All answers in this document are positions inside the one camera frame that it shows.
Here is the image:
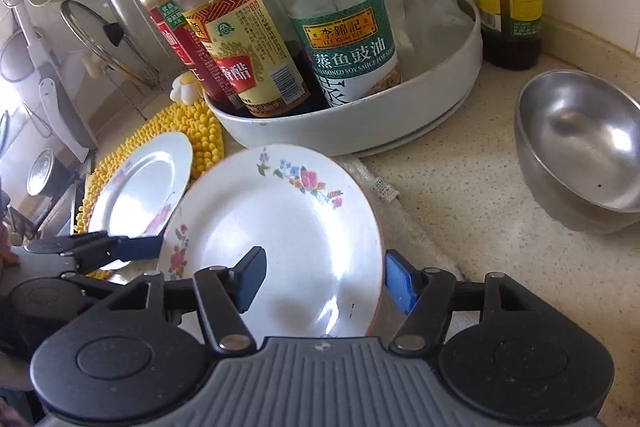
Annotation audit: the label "wire lid rack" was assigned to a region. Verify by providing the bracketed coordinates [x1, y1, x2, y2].
[108, 0, 182, 84]

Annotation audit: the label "white round tray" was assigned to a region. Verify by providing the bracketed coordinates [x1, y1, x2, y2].
[206, 0, 483, 157]

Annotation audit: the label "white cleaver knife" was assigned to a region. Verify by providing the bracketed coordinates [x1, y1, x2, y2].
[11, 0, 96, 162]

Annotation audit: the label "glass pot lid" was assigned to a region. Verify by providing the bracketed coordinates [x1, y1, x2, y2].
[60, 0, 160, 89]

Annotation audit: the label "floral plate brown rim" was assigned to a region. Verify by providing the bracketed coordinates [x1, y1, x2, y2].
[157, 145, 384, 340]

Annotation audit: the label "white towel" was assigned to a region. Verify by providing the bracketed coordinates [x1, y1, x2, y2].
[334, 155, 475, 344]

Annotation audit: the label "white plate pink flowers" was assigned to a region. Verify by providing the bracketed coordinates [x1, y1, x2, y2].
[89, 132, 193, 271]

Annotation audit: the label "yellow chenille mat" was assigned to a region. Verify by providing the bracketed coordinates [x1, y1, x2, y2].
[72, 97, 226, 282]

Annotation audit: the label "white flower hook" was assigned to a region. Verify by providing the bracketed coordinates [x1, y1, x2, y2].
[169, 72, 203, 106]

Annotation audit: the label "yellow label vinegar bottle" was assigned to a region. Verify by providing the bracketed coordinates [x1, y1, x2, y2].
[174, 0, 317, 118]

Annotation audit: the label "small metal pot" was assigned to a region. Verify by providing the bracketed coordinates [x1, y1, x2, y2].
[26, 148, 76, 198]

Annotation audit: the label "stainless steel bowl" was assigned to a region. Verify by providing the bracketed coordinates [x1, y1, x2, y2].
[514, 69, 639, 235]

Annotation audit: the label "white plastic bag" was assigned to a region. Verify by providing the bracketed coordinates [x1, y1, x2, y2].
[390, 0, 474, 80]

